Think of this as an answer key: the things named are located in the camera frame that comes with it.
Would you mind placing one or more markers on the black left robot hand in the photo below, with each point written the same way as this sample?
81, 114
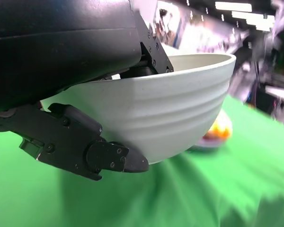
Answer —
49, 47

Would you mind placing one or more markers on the pale green bowl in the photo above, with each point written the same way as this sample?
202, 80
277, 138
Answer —
168, 106

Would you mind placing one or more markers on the lavender plate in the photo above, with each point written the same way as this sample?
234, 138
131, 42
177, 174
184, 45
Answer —
211, 144

